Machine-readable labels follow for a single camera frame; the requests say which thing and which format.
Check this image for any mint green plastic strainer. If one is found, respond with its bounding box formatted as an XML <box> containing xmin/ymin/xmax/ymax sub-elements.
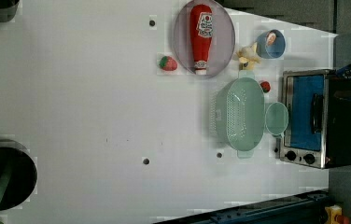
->
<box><xmin>213</xmin><ymin>71</ymin><xmax>265</xmax><ymax>159</ymax></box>

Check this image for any grey oval plate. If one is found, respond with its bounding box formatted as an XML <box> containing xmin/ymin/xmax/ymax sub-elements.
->
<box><xmin>172</xmin><ymin>0</ymin><xmax>235</xmax><ymax>77</ymax></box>

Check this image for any peeled toy banana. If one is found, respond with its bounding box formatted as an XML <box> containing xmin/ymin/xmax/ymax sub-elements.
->
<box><xmin>236</xmin><ymin>43</ymin><xmax>261</xmax><ymax>71</ymax></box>

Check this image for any small red strawberry toy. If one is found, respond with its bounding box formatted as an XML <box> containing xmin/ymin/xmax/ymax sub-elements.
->
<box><xmin>260</xmin><ymin>81</ymin><xmax>271</xmax><ymax>93</ymax></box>

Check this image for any red ketchup bottle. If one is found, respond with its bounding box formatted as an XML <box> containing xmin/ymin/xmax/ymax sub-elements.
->
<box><xmin>190</xmin><ymin>4</ymin><xmax>214</xmax><ymax>76</ymax></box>

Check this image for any small mint green bowl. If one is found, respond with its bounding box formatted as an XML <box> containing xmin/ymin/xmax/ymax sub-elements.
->
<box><xmin>264</xmin><ymin>102</ymin><xmax>288</xmax><ymax>136</ymax></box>

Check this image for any blue cup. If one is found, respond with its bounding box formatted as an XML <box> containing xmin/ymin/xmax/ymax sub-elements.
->
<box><xmin>257</xmin><ymin>30</ymin><xmax>286</xmax><ymax>59</ymax></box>

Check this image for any orange slice toy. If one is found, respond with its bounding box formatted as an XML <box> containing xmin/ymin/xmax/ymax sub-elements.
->
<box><xmin>266</xmin><ymin>32</ymin><xmax>276</xmax><ymax>46</ymax></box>

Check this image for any black toaster oven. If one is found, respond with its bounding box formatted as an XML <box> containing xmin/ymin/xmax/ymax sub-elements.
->
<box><xmin>279</xmin><ymin>69</ymin><xmax>351</xmax><ymax>169</ymax></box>

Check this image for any black pot with green ladle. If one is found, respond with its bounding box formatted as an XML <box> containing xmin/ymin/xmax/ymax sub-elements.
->
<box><xmin>0</xmin><ymin>139</ymin><xmax>38</xmax><ymax>224</ymax></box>

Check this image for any yellow orange block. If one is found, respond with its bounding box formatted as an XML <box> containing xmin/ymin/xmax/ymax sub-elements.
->
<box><xmin>325</xmin><ymin>205</ymin><xmax>350</xmax><ymax>224</ymax></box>

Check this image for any black cylinder cup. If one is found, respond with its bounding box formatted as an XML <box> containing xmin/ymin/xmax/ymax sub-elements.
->
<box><xmin>0</xmin><ymin>0</ymin><xmax>21</xmax><ymax>22</ymax></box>

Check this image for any blue metal frame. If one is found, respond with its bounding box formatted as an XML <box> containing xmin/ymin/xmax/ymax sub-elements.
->
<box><xmin>155</xmin><ymin>190</ymin><xmax>333</xmax><ymax>224</ymax></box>

